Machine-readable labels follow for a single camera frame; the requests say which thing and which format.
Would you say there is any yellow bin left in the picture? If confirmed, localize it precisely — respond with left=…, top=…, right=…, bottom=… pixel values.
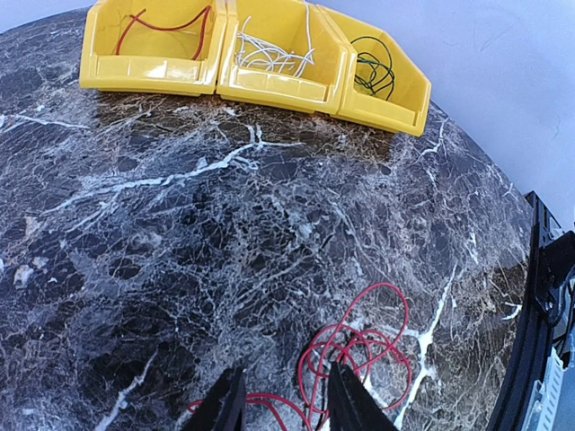
left=79, top=0, right=227, bottom=96

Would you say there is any red cable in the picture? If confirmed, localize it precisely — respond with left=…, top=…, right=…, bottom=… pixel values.
left=186, top=282, right=414, bottom=431
left=115, top=7, right=213, bottom=62

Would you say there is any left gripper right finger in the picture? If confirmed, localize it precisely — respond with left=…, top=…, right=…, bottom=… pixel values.
left=328, top=362, right=397, bottom=431

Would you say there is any black front rail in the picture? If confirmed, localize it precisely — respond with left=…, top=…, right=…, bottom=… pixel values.
left=487, top=191, right=574, bottom=430

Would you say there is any yellow bin middle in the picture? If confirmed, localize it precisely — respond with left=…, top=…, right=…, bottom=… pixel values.
left=217, top=1, right=349, bottom=115

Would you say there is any yellow bin right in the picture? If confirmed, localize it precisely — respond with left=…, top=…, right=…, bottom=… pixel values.
left=318, top=5, right=431, bottom=136

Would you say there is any white cable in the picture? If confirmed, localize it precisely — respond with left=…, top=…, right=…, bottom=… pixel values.
left=235, top=0, right=317, bottom=76

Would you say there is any yellow bin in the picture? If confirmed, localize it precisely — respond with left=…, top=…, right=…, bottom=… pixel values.
left=79, top=0, right=227, bottom=96
left=217, top=1, right=349, bottom=115
left=318, top=5, right=431, bottom=136

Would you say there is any white slotted cable duct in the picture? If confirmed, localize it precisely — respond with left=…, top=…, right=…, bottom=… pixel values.
left=522, top=347, right=564, bottom=431

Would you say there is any black cable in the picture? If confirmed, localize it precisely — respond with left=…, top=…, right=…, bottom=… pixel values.
left=349, top=35, right=397, bottom=101

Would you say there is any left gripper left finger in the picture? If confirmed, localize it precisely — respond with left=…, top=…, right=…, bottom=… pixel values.
left=183, top=367, right=247, bottom=431

